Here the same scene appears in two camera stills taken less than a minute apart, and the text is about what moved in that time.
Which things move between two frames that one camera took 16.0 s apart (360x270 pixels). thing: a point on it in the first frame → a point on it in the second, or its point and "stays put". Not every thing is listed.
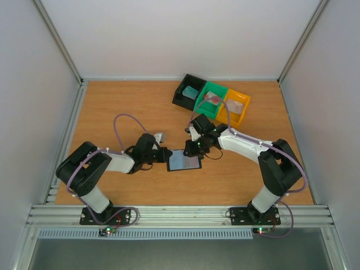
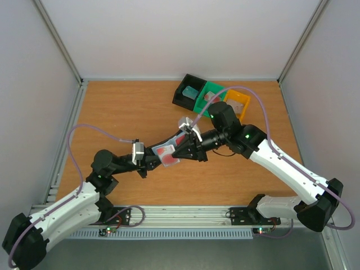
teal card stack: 190,92 stays put
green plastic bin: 205,107 stays put
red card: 191,162 → 179,139
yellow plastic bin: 234,118 stays put
